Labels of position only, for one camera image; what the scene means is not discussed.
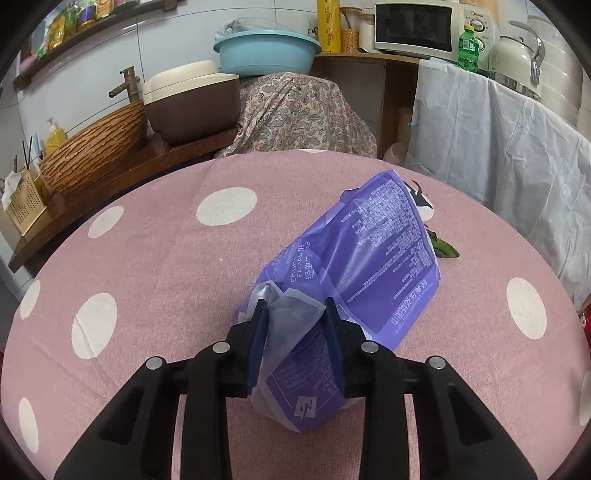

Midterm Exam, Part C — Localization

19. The yellow soap bottle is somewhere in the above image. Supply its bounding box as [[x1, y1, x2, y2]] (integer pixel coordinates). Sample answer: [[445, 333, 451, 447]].
[[45, 117, 69, 155]]

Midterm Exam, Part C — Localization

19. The stack of small white bowls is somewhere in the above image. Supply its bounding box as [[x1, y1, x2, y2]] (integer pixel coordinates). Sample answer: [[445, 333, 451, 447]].
[[529, 16, 583, 127]]

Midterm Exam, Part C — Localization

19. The beige perforated utensil holder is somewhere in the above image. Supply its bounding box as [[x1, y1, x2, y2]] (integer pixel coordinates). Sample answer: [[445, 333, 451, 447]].
[[2, 168, 48, 236]]

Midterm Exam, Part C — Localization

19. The white microwave oven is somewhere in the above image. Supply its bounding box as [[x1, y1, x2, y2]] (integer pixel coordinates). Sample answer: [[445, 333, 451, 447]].
[[374, 1, 497, 63]]

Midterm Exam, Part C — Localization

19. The light blue basin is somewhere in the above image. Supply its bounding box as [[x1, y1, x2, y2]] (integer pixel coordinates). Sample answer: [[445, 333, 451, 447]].
[[213, 30, 323, 77]]

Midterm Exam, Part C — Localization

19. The purple tissue packet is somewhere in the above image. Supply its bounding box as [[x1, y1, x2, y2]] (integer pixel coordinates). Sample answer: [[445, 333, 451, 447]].
[[235, 170, 441, 435]]

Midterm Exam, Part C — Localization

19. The tall yellow canister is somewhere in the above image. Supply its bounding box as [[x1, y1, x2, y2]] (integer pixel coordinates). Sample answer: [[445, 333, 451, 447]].
[[316, 0, 342, 54]]

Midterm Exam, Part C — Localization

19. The brown and cream rice cooker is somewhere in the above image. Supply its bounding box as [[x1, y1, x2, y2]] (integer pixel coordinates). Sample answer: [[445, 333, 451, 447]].
[[142, 60, 242, 146]]

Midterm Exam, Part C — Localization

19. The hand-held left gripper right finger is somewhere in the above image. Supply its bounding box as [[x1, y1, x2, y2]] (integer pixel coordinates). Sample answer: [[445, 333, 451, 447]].
[[324, 296, 539, 480]]

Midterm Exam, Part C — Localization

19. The floral paisley cloth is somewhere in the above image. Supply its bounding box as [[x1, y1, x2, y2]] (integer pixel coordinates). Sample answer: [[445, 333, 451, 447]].
[[215, 71, 378, 160]]

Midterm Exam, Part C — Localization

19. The cream kettle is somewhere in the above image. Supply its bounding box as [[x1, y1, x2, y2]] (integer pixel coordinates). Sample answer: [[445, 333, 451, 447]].
[[488, 21, 548, 100]]

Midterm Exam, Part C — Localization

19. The green leaf scrap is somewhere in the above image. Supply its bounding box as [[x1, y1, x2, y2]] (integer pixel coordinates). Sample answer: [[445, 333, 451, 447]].
[[427, 228, 460, 260]]

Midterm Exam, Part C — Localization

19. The woven basket sink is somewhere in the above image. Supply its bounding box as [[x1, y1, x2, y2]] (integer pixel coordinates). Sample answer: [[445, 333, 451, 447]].
[[39, 99, 148, 197]]

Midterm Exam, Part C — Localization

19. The white canister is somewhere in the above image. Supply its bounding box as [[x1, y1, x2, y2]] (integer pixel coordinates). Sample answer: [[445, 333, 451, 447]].
[[359, 14, 377, 52]]

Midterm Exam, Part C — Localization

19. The row of bottles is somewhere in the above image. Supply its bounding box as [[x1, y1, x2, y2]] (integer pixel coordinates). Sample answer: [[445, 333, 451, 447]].
[[34, 0, 139, 58]]

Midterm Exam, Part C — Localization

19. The dark wooden counter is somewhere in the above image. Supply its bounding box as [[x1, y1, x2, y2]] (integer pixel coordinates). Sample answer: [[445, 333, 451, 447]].
[[8, 127, 241, 278]]

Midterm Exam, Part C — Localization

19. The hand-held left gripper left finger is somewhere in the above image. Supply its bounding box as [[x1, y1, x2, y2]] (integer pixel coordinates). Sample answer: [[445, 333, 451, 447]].
[[53, 299, 269, 480]]

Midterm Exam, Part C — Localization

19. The green plastic bottle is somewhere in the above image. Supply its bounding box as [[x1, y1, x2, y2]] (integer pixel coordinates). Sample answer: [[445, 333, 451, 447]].
[[458, 23, 481, 73]]

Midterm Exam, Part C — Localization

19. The dark wooden wall shelf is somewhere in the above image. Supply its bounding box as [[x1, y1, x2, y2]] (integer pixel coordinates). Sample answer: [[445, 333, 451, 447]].
[[13, 0, 181, 90]]

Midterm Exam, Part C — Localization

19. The white sheet cloth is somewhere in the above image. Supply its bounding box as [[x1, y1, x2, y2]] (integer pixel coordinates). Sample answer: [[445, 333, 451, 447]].
[[405, 59, 591, 310]]

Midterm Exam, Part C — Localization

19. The grey plastic bag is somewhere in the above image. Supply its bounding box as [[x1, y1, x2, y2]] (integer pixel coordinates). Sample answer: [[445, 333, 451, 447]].
[[217, 16, 296, 38]]

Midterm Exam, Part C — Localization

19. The glass jar with wooden lid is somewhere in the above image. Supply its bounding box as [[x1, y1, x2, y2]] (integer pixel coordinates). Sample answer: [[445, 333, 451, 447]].
[[341, 7, 363, 52]]

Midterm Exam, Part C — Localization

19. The wooden cabinet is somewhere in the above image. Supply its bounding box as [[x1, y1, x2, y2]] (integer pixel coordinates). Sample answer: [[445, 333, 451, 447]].
[[311, 52, 421, 162]]

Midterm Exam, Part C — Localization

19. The bronze faucet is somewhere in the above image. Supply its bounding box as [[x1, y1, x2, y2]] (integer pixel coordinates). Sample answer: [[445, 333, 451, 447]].
[[108, 66, 141, 103]]

